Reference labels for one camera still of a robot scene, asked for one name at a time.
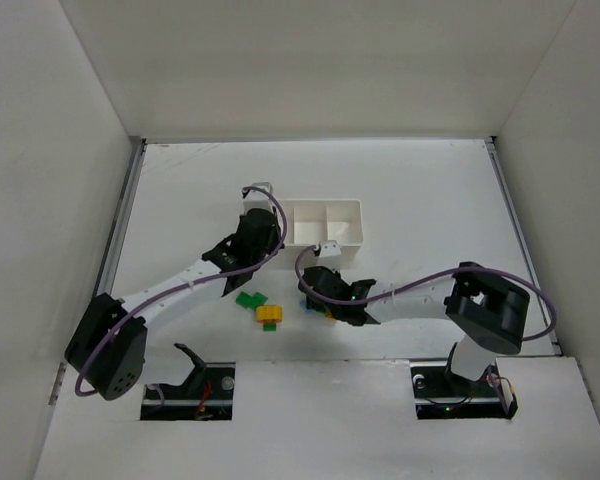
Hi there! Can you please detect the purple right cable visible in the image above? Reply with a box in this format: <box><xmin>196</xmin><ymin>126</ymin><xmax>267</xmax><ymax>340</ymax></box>
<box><xmin>294</xmin><ymin>243</ymin><xmax>557</xmax><ymax>342</ymax></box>

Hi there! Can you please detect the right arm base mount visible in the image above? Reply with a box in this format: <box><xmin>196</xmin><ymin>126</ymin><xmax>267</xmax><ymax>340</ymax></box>
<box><xmin>410</xmin><ymin>360</ymin><xmax>519</xmax><ymax>421</ymax></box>

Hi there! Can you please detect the green curved lego brick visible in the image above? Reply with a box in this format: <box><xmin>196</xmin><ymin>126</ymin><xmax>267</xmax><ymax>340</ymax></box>
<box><xmin>235</xmin><ymin>292</ymin><xmax>251</xmax><ymax>309</ymax></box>
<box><xmin>246</xmin><ymin>292</ymin><xmax>268</xmax><ymax>310</ymax></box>

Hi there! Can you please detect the yellow rounded lego brick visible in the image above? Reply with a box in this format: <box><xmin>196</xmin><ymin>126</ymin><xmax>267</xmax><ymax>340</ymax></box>
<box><xmin>255</xmin><ymin>305</ymin><xmax>283</xmax><ymax>324</ymax></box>

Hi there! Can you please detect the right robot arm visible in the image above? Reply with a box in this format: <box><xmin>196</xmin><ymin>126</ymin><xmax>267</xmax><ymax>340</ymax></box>
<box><xmin>298</xmin><ymin>262</ymin><xmax>530</xmax><ymax>381</ymax></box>

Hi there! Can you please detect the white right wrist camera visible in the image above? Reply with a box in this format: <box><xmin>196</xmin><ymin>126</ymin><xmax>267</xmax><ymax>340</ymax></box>
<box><xmin>316</xmin><ymin>240</ymin><xmax>341</xmax><ymax>259</ymax></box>

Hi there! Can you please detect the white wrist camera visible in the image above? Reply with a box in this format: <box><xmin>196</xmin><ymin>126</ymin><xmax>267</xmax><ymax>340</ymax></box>
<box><xmin>241</xmin><ymin>182</ymin><xmax>274</xmax><ymax>213</ymax></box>
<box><xmin>316</xmin><ymin>240</ymin><xmax>341</xmax><ymax>259</ymax></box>

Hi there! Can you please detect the white three-compartment tray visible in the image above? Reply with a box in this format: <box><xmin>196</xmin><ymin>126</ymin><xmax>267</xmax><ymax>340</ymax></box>
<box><xmin>269</xmin><ymin>198</ymin><xmax>364</xmax><ymax>270</ymax></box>

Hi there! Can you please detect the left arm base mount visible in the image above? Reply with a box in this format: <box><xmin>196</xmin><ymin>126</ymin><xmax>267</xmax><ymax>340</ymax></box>
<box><xmin>140</xmin><ymin>343</ymin><xmax>236</xmax><ymax>422</ymax></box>

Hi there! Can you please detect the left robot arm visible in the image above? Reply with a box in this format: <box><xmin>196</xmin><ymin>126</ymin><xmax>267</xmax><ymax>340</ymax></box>
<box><xmin>65</xmin><ymin>207</ymin><xmax>288</xmax><ymax>401</ymax></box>

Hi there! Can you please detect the right aluminium rail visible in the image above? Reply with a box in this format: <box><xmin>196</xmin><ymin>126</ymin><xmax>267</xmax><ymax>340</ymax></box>
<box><xmin>484</xmin><ymin>137</ymin><xmax>563</xmax><ymax>357</ymax></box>

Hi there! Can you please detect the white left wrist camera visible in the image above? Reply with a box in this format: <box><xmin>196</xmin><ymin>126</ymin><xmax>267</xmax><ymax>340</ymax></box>
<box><xmin>241</xmin><ymin>182</ymin><xmax>274</xmax><ymax>213</ymax></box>

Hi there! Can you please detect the aluminium rail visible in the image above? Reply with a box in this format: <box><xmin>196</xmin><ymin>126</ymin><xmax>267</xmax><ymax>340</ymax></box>
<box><xmin>48</xmin><ymin>136</ymin><xmax>146</xmax><ymax>406</ymax></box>
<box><xmin>484</xmin><ymin>137</ymin><xmax>563</xmax><ymax>357</ymax></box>

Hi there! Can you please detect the purple cable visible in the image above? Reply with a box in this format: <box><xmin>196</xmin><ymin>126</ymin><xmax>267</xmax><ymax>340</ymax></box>
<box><xmin>74</xmin><ymin>185</ymin><xmax>287</xmax><ymax>399</ymax></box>
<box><xmin>294</xmin><ymin>243</ymin><xmax>557</xmax><ymax>342</ymax></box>

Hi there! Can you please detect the left aluminium rail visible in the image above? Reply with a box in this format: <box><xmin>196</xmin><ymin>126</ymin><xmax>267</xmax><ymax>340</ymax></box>
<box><xmin>48</xmin><ymin>136</ymin><xmax>146</xmax><ymax>406</ymax></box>

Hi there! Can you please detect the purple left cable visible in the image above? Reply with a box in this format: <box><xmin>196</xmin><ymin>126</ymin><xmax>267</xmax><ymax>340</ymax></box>
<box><xmin>74</xmin><ymin>185</ymin><xmax>287</xmax><ymax>399</ymax></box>

